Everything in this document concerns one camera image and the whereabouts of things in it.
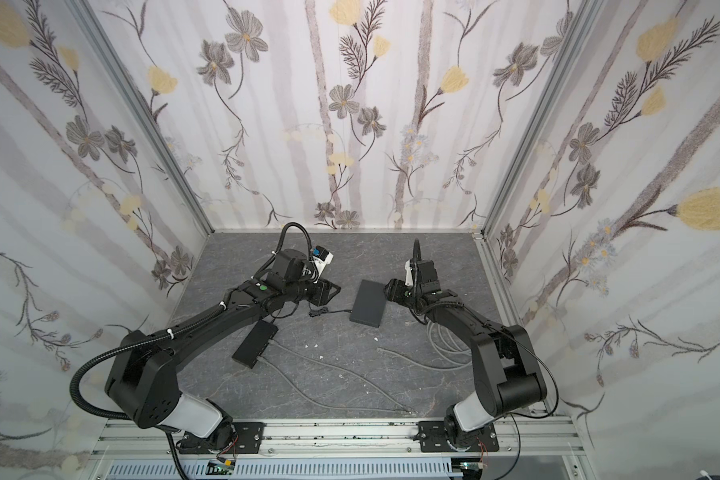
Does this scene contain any aluminium mounting rail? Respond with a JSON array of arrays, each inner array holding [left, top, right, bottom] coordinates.
[[89, 416, 583, 460]]

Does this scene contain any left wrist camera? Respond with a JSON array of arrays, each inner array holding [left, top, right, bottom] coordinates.
[[311, 245, 334, 272]]

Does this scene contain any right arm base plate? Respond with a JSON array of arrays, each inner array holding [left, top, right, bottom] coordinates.
[[414, 420, 500, 453]]

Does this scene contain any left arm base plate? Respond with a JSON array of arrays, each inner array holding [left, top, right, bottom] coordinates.
[[176, 421, 266, 454]]

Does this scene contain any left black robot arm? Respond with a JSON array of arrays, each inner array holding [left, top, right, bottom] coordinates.
[[69, 237, 341, 453]]

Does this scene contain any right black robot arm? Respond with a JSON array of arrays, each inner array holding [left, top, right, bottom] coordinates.
[[384, 240, 552, 437]]

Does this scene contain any white slotted cable duct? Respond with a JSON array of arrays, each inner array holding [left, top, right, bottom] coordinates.
[[107, 458, 463, 480]]

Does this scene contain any black ribbed network switch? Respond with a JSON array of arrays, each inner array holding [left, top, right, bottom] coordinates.
[[232, 320, 278, 369]]

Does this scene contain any grey ethernet cable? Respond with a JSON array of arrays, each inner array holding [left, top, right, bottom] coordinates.
[[268, 338, 418, 415], [256, 355, 418, 415], [376, 320, 475, 372]]

